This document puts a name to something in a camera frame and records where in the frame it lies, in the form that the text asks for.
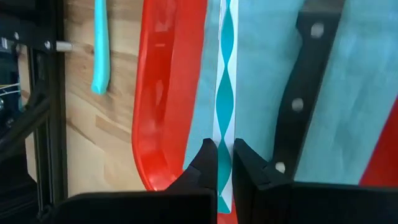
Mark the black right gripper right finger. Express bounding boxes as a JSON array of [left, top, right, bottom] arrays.
[[232, 138, 398, 224]]

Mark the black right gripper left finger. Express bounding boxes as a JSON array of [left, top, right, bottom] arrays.
[[52, 138, 219, 224]]

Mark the fork with teal patterned handle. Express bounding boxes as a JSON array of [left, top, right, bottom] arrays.
[[211, 0, 240, 215]]

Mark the teal cloth napkin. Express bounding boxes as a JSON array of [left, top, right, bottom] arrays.
[[182, 0, 398, 187]]

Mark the black handled knife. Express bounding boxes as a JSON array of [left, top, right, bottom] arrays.
[[264, 0, 346, 182]]

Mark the spoon with plain teal handle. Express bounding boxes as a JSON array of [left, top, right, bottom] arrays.
[[90, 0, 112, 96]]

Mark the red plastic tray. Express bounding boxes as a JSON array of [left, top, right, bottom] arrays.
[[131, 0, 398, 224]]

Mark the black aluminium table frame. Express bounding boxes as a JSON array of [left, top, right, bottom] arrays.
[[0, 0, 70, 224]]

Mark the silver frame bolt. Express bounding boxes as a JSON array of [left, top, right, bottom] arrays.
[[55, 40, 75, 52]]

